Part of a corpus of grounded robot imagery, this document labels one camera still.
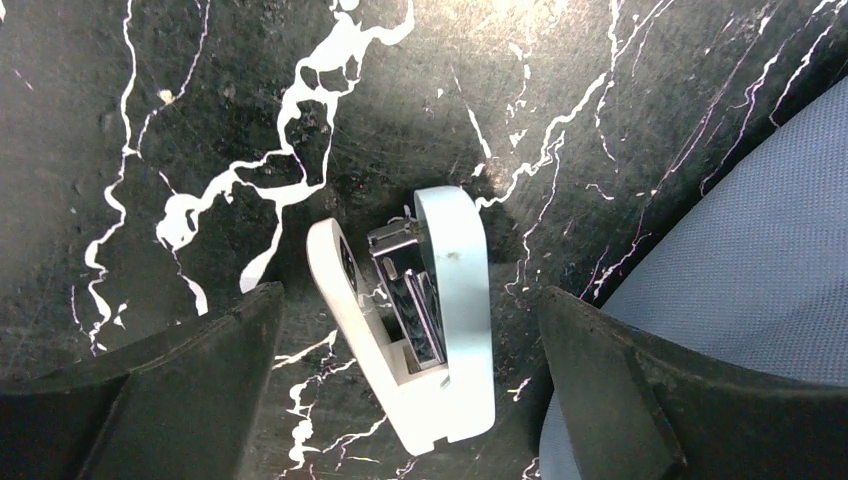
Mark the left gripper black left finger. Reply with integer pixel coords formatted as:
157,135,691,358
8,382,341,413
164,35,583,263
1,283,284,479

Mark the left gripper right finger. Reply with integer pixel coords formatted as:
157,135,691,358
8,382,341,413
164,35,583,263
537,287,847,479

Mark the blue student backpack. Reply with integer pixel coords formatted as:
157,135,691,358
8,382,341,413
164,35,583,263
539,82,847,479

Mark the white blue stapler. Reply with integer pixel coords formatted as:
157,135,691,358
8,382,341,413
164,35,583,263
306,186,496,456

